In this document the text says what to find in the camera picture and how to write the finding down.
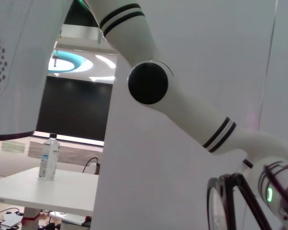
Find clear plastic water bottle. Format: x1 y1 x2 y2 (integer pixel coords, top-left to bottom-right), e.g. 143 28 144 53
38 133 61 181

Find blue ring ceiling light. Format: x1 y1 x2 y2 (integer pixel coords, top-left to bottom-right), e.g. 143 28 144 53
47 49 94 74

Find white office table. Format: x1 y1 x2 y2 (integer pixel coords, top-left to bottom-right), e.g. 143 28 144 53
0 166 100 230

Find flat white box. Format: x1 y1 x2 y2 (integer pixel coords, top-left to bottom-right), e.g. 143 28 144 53
1 212 22 228

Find large black screen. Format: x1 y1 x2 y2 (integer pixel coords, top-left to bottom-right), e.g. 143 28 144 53
35 76 113 142

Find white power strip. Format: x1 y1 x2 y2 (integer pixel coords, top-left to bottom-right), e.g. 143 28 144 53
49 211 87 226

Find white ceiling light strip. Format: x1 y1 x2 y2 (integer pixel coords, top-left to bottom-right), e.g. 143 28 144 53
88 75 116 82
95 54 118 69

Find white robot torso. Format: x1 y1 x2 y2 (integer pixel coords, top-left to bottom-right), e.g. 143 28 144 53
0 0 74 142

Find black round glasses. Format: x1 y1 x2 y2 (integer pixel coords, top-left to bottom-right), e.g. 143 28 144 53
207 164 288 230

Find black looped cable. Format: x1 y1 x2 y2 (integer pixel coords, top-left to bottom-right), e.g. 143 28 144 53
83 157 99 173

